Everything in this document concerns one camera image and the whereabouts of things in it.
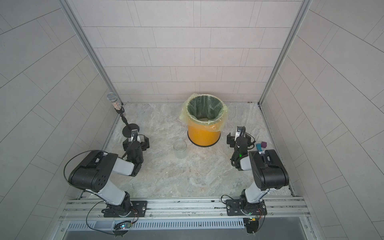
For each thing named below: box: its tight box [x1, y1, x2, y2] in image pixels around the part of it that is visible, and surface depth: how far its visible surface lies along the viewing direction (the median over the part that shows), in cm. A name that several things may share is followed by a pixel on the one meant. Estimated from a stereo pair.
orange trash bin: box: [186, 94, 225, 146], surface depth 89 cm
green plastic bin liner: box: [179, 94, 228, 133], surface depth 87 cm
